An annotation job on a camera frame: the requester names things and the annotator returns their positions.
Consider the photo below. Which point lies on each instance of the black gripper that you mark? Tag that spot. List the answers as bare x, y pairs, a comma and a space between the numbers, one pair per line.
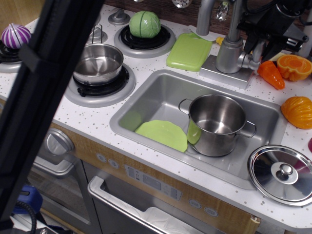
276, 30

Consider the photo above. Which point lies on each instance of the silver faucet lever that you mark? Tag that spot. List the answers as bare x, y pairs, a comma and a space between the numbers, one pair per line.
252, 61

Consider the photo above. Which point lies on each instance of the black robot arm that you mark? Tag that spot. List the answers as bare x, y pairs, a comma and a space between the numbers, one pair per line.
289, 7

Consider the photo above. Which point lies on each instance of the orange toy carrot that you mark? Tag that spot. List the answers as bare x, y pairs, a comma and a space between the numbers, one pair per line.
270, 73

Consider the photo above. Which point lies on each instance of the orange toy pepper half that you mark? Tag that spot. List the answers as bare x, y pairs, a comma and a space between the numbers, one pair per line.
293, 67

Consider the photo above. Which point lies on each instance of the yellow toy corn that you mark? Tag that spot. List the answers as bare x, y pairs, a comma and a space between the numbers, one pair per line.
219, 40

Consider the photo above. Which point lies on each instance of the silver faucet body with base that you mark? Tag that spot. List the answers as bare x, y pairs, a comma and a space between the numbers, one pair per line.
224, 67

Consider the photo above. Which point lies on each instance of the silver faucet spout pipe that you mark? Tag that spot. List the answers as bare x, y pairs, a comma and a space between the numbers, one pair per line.
204, 17

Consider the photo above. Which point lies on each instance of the green cutting board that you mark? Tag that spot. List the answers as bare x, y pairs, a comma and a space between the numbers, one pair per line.
189, 52

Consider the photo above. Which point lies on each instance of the tall steel pot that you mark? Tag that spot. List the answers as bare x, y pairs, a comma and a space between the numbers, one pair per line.
215, 123

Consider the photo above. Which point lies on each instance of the purple toy at edge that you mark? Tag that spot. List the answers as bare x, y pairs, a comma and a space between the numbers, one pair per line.
310, 145

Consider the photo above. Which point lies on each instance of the green toy cabbage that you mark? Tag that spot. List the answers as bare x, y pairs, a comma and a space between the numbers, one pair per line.
144, 24

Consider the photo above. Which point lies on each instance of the back right stove burner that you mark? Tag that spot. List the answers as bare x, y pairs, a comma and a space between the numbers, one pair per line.
142, 48

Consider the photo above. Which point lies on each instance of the stove burner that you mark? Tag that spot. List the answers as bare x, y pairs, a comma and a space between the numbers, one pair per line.
102, 95
142, 48
9, 59

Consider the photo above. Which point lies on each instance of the green plastic plate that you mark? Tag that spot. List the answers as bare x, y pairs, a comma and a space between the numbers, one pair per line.
164, 132

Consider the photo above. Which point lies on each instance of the steel pot lid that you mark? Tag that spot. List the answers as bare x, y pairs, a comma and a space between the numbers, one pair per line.
282, 174

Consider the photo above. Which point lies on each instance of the grey sink basin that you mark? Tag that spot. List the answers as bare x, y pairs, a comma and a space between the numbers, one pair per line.
166, 95

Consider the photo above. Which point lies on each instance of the grey stove knob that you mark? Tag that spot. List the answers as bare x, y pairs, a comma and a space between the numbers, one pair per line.
119, 18
97, 36

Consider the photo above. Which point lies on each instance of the small steel saucepan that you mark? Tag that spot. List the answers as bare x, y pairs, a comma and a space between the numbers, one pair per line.
99, 64

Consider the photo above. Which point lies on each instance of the front right stove burner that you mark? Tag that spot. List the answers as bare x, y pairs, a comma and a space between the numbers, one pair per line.
102, 95

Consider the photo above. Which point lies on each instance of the silver oven dial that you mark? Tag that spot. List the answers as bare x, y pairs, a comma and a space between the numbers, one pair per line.
57, 142

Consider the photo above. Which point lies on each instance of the purple toy onion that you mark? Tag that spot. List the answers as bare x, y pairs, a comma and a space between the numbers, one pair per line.
15, 35

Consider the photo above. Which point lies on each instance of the front left stove burner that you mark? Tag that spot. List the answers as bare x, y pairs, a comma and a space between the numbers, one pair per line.
9, 59

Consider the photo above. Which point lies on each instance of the blue clamp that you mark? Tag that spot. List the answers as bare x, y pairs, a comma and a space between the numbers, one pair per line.
31, 196

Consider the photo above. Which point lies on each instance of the black foreground post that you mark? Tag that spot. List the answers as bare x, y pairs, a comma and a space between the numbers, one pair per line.
48, 61

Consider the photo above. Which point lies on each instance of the grey dishwasher door handle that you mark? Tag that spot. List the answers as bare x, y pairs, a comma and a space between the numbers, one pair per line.
123, 209

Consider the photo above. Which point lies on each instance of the grey oven door handle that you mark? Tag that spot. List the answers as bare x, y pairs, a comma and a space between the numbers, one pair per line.
61, 170

